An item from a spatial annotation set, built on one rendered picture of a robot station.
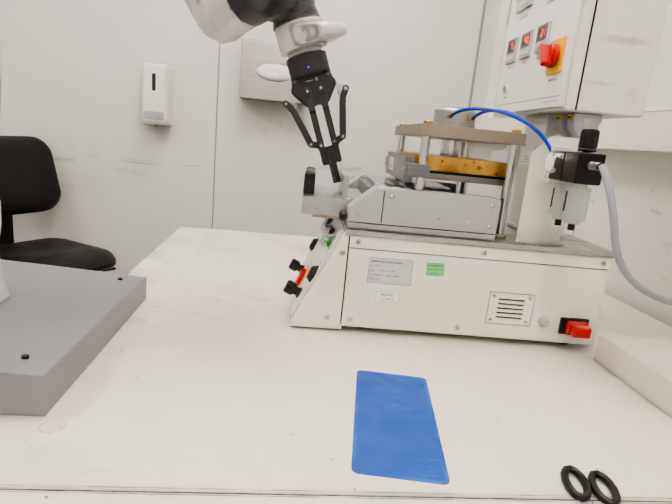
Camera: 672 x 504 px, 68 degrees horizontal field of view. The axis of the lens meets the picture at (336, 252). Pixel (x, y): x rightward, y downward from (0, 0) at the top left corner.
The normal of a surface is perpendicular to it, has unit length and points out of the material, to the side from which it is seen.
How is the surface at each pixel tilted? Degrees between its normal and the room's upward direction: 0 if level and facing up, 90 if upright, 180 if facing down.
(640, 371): 90
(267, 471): 0
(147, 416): 0
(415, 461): 0
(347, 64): 90
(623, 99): 90
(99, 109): 90
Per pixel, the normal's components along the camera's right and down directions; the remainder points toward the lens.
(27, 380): 0.09, 0.23
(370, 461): 0.10, -0.97
